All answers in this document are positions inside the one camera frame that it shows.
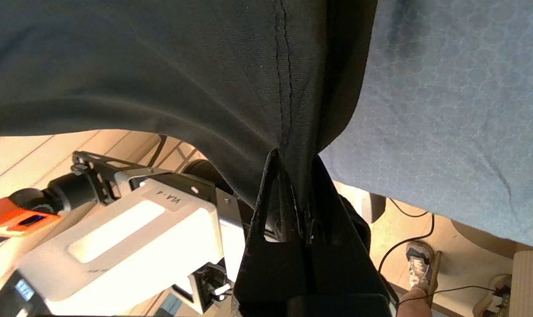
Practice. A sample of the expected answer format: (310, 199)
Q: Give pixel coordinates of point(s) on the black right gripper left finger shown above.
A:
(271, 273)

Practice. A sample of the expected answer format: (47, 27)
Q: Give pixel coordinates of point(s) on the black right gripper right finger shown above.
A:
(341, 264)

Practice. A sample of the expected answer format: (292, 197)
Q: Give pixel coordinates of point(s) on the black moon print t-shirt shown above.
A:
(161, 66)

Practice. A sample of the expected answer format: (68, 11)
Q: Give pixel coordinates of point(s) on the grey sneaker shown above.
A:
(418, 264)

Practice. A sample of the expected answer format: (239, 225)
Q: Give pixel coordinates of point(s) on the white sneaker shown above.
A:
(495, 297)

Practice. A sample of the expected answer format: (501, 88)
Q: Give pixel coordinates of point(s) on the brown cardboard box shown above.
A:
(531, 281)

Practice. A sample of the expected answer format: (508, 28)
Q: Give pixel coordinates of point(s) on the blue bed sheet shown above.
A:
(460, 110)

